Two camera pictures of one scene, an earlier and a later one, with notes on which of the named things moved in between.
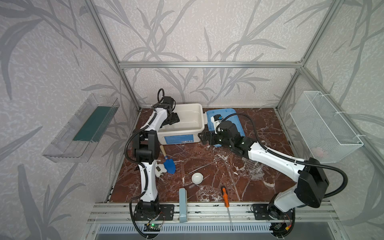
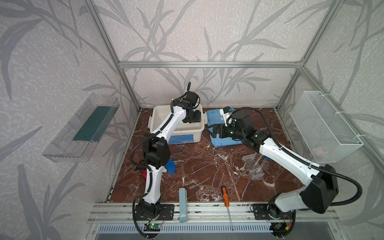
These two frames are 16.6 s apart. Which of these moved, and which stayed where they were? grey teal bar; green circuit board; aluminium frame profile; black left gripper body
Moved: black left gripper body
Stayed: green circuit board; grey teal bar; aluminium frame profile
